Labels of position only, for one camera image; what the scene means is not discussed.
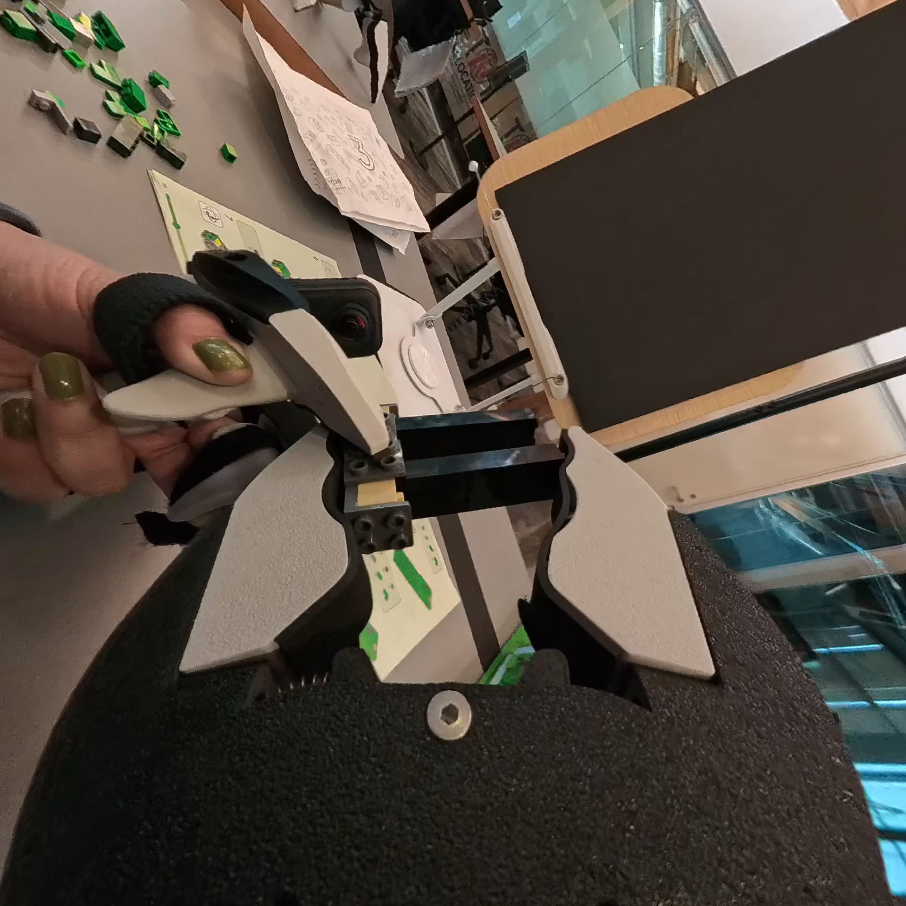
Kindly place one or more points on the grey desk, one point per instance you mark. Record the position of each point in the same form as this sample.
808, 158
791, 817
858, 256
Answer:
85, 566

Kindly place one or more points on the black and tan brick assembly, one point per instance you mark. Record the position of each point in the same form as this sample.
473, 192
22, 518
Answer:
481, 481

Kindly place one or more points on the person's left hand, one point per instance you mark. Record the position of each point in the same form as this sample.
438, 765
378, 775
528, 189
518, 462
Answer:
49, 318

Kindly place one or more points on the pile of green bricks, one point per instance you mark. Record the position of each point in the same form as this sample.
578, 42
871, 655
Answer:
120, 92

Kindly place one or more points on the green cardboard box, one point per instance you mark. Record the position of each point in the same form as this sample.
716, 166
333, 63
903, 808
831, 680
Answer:
506, 658

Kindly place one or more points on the black pole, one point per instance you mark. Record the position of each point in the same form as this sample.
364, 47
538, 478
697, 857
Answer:
778, 403

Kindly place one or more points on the wood framed black screen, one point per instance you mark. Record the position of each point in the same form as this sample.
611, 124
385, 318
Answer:
708, 233

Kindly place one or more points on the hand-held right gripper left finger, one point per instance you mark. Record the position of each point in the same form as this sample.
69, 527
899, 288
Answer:
269, 566

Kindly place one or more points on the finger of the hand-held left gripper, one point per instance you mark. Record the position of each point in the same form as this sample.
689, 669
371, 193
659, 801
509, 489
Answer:
333, 382

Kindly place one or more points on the green instruction booklet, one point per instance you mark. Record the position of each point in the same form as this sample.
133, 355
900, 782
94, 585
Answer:
410, 609

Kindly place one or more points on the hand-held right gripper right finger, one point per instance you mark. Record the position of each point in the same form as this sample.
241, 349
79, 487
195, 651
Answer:
623, 566

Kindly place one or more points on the folded white paper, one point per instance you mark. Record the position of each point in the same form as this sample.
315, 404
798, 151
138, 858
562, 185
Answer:
347, 156

